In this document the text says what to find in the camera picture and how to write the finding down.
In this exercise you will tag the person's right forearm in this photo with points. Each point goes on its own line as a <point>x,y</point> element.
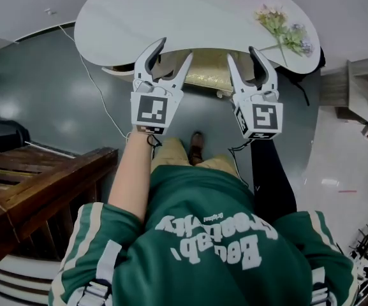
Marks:
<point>271,177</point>

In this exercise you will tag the grey wooden shelf unit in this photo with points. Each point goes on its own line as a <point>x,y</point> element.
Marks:
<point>346,88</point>

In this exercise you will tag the person's khaki trousers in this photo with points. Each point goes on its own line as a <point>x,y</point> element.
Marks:
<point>171,151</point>

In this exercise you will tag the cream cushioned stool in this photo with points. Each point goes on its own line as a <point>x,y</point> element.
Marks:
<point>207,72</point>

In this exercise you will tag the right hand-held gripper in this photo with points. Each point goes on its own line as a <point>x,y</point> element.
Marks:
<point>263,116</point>

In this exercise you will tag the pink stick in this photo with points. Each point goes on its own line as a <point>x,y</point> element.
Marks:
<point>348,190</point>

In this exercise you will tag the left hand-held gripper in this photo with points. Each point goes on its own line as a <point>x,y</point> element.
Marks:
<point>151,110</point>

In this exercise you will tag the black backpack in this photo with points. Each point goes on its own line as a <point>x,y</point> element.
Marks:
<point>293,76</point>

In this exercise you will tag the black bag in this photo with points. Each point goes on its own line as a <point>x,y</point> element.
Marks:
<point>2,135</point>

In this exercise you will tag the person's green jersey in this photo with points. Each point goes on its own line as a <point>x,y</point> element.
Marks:
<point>203,209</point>

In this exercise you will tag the white curved stair plinth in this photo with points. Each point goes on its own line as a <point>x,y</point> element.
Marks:
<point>8,279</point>

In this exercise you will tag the white kidney-shaped table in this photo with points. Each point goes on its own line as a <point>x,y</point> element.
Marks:
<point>187,14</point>

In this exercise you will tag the white wall socket box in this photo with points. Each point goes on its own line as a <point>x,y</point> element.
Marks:
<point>48,11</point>

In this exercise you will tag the artificial flower bouquet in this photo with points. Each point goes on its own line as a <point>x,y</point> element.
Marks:
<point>279,27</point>

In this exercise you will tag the person's left forearm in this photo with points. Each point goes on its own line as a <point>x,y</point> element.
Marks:
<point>129,177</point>

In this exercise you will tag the person's brown shoe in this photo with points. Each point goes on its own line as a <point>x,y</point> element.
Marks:
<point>197,142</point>

